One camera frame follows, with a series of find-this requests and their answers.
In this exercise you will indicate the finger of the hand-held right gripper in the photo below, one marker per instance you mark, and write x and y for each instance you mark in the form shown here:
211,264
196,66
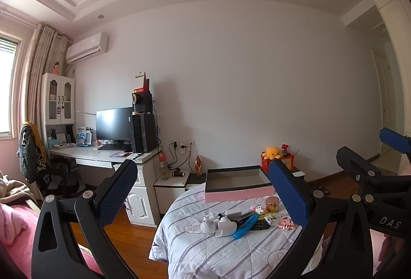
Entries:
393,139
350,158

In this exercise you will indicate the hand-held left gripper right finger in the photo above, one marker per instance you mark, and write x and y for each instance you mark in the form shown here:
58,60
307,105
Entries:
289,194

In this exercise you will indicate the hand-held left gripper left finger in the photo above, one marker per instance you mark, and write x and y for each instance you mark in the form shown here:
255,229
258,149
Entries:
117,192

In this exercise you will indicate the copper tin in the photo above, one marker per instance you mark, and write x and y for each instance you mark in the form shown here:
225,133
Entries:
271,202

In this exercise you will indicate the pink candy packet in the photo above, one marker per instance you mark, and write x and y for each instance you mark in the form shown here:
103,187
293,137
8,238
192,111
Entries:
285,223

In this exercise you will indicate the clear glass bottle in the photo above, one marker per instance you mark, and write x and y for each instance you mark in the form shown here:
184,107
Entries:
273,219

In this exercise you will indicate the black remote control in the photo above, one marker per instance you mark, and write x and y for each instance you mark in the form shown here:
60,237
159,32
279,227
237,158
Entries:
260,226

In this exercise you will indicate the pink box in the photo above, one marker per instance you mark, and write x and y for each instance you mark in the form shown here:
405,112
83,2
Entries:
237,195

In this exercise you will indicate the white round night lamp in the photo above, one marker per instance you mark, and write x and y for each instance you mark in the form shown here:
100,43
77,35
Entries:
208,224

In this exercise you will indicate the person's right hand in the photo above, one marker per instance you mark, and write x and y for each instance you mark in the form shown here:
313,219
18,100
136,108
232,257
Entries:
387,250

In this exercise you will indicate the small white pink charm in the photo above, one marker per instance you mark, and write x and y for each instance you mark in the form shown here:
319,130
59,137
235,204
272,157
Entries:
257,209

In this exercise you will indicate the red crate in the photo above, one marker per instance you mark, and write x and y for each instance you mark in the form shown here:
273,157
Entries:
266,165

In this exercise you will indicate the purple desk pad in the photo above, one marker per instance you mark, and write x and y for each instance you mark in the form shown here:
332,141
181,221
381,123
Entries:
120,154

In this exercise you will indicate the white door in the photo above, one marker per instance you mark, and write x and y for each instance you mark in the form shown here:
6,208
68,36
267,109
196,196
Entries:
385,99

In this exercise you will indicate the white desk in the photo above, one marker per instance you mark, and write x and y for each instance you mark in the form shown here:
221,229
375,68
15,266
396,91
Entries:
96,155

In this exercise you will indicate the yellow octopus plush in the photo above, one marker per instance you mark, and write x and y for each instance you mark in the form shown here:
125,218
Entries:
272,153

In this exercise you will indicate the small red toy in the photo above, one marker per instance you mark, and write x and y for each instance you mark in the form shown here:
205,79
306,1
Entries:
285,149

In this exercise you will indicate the black keyboard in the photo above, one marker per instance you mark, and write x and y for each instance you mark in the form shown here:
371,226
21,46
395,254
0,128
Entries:
112,147

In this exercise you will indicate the orange cap bottle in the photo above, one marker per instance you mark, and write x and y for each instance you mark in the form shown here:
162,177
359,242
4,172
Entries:
163,170

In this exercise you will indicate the white nightstand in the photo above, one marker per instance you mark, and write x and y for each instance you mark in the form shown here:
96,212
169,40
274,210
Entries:
170,198

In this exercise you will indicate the blue tube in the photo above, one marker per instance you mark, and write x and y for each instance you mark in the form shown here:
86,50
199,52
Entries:
245,227

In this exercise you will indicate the small white block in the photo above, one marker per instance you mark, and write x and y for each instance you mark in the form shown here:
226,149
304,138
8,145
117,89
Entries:
232,214

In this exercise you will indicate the black cylindrical device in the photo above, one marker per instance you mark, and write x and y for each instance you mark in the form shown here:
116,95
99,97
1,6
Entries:
178,173

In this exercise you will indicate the blue white carton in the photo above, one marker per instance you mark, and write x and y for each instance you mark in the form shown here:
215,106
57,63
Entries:
83,136

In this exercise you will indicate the black computer monitor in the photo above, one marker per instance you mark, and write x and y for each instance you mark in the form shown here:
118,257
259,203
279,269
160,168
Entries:
114,123

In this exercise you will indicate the black white low cabinet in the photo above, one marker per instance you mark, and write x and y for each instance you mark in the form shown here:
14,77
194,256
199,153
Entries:
194,182

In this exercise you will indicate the snack bag on shelf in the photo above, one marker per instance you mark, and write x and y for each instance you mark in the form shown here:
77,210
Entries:
198,166

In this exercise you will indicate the black speaker box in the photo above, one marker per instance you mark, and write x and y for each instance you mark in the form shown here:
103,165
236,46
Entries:
144,102

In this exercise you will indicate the dark jacket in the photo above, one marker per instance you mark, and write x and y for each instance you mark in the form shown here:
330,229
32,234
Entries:
29,150

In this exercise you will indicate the striped white quilt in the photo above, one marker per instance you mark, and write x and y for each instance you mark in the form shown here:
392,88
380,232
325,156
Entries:
199,253

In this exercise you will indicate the beige blanket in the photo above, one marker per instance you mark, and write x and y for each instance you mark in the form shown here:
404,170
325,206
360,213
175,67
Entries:
12,189

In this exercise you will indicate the pink blanket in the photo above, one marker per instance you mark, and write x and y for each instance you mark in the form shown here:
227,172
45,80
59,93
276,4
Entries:
12,221

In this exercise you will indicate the red paper box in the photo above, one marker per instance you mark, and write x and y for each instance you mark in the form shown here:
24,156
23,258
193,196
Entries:
146,83

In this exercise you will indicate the white hutch cabinet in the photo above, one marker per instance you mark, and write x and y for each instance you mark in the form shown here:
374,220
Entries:
51,99

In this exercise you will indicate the white wardrobe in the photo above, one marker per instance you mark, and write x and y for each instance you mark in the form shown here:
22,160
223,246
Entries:
398,25

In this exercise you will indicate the small doll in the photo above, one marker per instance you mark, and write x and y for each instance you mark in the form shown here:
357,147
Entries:
57,69

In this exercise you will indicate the white air conditioner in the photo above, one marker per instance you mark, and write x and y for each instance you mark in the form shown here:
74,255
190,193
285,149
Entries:
86,48

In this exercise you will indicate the window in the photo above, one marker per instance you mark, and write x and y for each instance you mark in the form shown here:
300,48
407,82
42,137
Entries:
6,89

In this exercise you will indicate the beige curtain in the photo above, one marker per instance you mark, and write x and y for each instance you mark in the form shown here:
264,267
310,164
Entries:
41,54

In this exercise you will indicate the white wall socket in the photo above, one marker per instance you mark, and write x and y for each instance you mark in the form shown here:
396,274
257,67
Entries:
191,143
173,145
183,146

